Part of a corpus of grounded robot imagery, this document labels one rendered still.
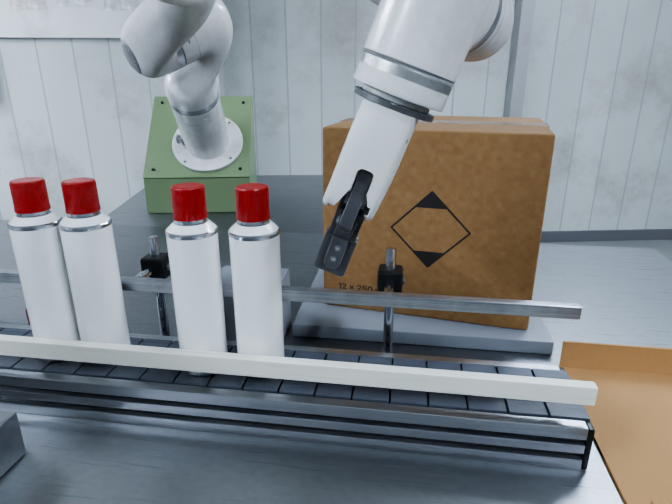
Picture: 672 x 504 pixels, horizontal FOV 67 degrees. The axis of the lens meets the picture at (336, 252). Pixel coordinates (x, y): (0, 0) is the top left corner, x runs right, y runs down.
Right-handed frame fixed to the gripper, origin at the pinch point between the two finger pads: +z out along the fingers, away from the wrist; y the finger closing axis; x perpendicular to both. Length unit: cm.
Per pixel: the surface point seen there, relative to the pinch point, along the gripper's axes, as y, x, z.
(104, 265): 0.7, -22.6, 11.0
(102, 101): -265, -179, 66
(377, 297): -3.2, 6.0, 4.4
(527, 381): 3.9, 21.4, 3.5
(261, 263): 1.8, -6.4, 3.3
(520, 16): -309, 49, -71
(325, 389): 3.0, 4.3, 13.5
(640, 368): -12.7, 40.8, 4.3
